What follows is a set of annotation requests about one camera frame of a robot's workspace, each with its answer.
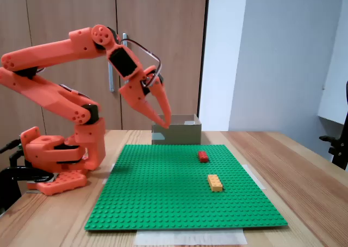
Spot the masking tape strip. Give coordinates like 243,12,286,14
243,164,267,190
134,229,247,246
102,162,116,185

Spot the green lego baseplate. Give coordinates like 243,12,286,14
84,144,288,232

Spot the open cardboard box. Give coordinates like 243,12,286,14
151,114,202,146

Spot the black stand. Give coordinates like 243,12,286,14
319,81,348,171

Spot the black table clamp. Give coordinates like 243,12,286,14
0,150,55,215

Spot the gripper servo cable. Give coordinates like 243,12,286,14
119,39,163,89

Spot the wooden cabinet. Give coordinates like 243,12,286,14
0,0,210,139

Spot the black power cable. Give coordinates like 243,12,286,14
0,139,22,154

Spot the yellow lego block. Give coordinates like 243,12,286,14
207,174,224,193

